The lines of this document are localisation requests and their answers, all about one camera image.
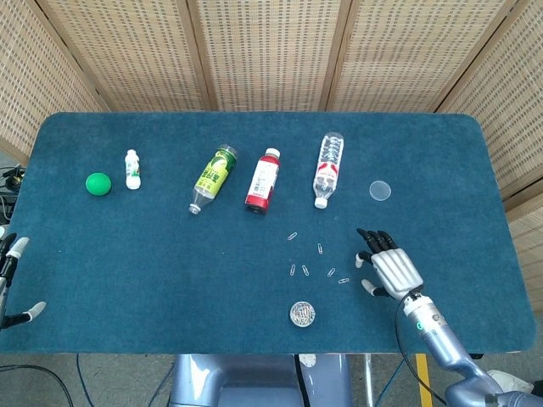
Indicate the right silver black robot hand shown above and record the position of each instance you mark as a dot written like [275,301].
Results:
[394,267]

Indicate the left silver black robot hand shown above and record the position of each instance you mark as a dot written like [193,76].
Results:
[7,258]

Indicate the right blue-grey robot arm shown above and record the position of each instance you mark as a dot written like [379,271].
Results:
[432,326]

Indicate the clear plastic lid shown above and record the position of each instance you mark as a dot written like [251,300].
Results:
[380,190]

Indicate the round paperclip container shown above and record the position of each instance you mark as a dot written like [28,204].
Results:
[302,314]

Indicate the metal table leg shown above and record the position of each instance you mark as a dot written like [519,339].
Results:
[368,381]

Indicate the green ball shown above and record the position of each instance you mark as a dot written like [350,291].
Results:
[98,184]

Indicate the clear water bottle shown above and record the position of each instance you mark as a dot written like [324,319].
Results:
[327,169]

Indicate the small white drink bottle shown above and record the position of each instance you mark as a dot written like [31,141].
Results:
[132,169]

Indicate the red drink bottle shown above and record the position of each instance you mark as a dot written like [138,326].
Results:
[263,182]

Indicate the white crumpled cloth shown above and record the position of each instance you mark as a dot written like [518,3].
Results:
[509,379]

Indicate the blue table mat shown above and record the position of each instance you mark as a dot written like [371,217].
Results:
[169,263]

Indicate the blue-grey robot torso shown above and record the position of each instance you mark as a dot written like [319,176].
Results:
[237,381]

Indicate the green yellow label bottle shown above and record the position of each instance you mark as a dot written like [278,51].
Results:
[214,178]

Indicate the woven wooden folding screen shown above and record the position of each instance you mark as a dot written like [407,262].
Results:
[271,51]

